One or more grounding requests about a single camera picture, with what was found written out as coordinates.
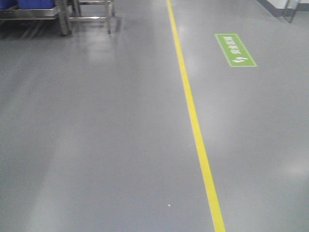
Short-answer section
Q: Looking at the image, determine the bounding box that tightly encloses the green floor sign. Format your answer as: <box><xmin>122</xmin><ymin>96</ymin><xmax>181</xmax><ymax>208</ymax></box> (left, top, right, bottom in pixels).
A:
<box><xmin>215</xmin><ymin>33</ymin><xmax>257</xmax><ymax>67</ymax></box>

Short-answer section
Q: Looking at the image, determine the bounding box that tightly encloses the stainless steel cart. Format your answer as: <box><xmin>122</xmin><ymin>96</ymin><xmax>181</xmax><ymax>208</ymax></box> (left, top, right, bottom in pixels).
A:
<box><xmin>0</xmin><ymin>0</ymin><xmax>115</xmax><ymax>36</ymax></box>

